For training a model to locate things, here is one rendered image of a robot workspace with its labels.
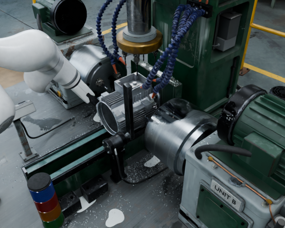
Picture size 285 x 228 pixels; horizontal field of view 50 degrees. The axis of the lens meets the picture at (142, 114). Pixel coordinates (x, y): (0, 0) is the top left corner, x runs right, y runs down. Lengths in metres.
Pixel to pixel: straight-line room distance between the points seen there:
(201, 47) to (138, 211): 0.69
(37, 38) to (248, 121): 0.55
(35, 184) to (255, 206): 0.57
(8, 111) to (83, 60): 0.82
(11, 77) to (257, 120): 2.96
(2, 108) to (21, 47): 0.13
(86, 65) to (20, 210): 0.67
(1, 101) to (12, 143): 0.95
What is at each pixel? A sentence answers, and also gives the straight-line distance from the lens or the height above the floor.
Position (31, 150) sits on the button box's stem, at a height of 0.81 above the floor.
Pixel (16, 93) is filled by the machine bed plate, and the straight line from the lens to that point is 1.97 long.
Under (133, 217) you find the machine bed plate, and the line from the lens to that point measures 1.22.
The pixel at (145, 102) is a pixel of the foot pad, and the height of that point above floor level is 1.07.
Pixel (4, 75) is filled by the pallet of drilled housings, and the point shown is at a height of 0.15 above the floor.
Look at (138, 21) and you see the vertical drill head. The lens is 1.13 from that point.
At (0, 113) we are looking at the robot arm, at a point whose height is 1.46.
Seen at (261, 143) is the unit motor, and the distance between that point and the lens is 0.79.
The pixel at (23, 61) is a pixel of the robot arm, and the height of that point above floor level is 1.52.
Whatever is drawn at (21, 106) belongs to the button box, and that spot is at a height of 1.08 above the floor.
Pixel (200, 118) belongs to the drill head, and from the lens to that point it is 1.06.
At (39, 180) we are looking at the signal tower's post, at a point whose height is 1.22.
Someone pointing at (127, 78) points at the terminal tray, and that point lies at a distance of 1.31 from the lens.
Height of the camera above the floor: 1.84
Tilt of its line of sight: 39 degrees down
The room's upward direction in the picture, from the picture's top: 1 degrees counter-clockwise
